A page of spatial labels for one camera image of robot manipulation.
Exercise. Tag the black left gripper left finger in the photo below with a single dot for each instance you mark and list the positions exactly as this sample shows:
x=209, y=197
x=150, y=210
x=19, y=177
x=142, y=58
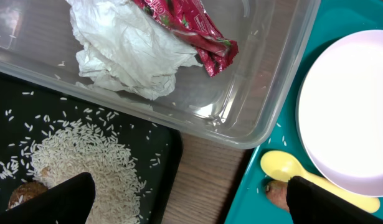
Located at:
x=68, y=202

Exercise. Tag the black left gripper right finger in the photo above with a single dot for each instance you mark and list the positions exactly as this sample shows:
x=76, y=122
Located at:
x=311, y=204

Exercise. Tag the brown sausage stick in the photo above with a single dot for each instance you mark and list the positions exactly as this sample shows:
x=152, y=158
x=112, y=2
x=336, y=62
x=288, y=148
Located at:
x=276, y=192

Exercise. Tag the brown food chunk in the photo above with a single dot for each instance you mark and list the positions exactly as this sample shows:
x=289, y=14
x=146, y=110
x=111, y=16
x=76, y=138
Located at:
x=25, y=192

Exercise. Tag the yellow plastic spoon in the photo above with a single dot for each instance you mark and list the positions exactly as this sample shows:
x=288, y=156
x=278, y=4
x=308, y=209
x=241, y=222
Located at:
x=283, y=166

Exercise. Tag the pile of rice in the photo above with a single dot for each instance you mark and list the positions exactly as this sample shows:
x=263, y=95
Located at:
x=79, y=147

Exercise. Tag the large white plate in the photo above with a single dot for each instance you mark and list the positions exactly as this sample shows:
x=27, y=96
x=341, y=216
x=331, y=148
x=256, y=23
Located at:
x=340, y=113

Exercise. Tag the white napkin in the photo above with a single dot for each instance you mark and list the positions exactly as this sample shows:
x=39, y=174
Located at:
x=126, y=50

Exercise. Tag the red wrapper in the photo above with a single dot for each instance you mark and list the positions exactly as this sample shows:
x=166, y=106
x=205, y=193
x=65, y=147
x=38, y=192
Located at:
x=188, y=20

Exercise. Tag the black plastic tray bin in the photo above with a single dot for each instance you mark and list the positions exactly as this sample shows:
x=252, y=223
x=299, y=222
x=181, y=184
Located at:
x=28, y=111

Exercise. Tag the clear plastic bin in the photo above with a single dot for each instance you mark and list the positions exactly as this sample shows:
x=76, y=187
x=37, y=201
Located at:
x=238, y=107

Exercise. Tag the teal plastic tray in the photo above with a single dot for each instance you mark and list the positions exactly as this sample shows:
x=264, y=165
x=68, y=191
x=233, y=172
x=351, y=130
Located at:
x=334, y=20

